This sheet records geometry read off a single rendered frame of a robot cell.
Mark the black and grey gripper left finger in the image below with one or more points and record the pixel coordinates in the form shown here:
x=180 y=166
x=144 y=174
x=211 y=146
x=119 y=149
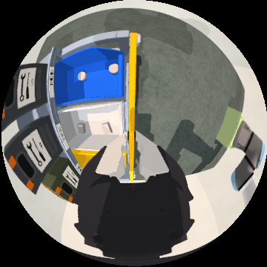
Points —
x=108 y=162

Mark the grey metal shelf rack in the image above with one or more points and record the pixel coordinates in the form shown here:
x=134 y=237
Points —
x=120 y=36

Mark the yellow open bin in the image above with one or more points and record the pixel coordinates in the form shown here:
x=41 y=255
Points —
x=83 y=157

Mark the blue bin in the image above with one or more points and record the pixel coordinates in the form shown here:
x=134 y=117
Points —
x=95 y=61

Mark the yellow vertical bar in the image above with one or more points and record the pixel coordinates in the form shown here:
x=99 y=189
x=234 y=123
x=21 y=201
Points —
x=132 y=82

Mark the olive green storage case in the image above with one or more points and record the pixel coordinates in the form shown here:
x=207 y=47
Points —
x=62 y=179

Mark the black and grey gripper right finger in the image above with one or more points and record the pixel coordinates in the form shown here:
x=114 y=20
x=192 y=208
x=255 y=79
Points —
x=154 y=161

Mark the dark grey tool case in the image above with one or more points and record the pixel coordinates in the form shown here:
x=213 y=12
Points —
x=33 y=151
x=27 y=91

